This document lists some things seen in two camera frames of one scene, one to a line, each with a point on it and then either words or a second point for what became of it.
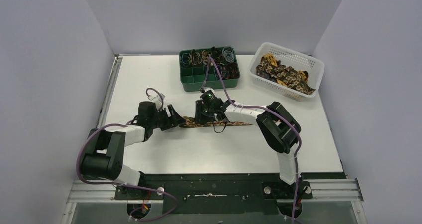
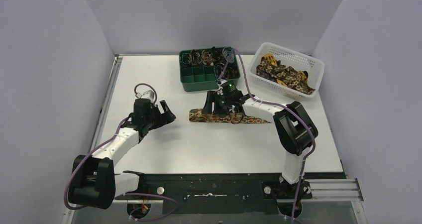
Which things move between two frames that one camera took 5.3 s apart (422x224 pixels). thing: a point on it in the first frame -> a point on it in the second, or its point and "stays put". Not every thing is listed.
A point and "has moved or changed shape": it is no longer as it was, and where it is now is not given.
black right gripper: x=200 y=117 -> x=211 y=97
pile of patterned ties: x=270 y=68 stays put
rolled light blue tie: x=228 y=54 stays put
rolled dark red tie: x=232 y=71 stays put
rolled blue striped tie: x=185 y=59 stays put
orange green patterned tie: x=188 y=122 has moved or changed shape
